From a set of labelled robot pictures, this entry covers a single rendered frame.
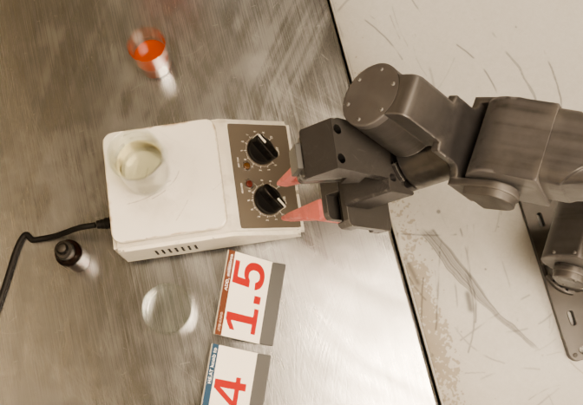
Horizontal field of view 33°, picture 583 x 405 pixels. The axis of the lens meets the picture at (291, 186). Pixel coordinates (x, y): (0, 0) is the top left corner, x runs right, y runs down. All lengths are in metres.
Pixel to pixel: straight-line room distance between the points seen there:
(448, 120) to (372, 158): 0.08
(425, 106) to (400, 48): 0.38
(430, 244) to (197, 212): 0.26
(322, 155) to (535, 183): 0.17
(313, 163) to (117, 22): 0.45
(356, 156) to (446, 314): 0.32
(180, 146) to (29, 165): 0.21
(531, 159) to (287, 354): 0.41
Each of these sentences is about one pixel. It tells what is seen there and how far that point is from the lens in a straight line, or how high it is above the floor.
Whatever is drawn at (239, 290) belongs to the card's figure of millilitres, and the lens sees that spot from 1.04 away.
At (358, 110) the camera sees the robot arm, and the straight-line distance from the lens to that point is 0.78.
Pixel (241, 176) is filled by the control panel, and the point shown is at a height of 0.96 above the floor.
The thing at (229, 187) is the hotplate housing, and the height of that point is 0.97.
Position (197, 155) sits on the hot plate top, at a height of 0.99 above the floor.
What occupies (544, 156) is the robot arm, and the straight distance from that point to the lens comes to 0.76.
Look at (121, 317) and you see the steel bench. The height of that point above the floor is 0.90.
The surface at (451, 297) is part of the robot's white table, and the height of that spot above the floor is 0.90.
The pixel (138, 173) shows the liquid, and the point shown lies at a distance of 0.98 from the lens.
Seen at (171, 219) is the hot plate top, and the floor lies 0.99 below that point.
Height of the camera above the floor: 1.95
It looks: 75 degrees down
